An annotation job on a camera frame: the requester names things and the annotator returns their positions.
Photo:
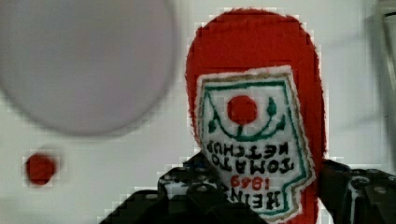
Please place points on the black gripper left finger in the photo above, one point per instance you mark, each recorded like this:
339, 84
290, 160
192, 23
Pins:
189, 194

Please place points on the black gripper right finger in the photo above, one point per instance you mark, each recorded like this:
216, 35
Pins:
357, 196

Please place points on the red plush ketchup bottle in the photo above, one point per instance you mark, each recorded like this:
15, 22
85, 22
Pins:
257, 110

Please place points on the dark red plush strawberry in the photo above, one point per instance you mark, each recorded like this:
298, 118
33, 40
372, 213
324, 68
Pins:
40, 168

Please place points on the lavender round plate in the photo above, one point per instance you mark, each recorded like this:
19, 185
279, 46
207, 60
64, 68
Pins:
86, 67

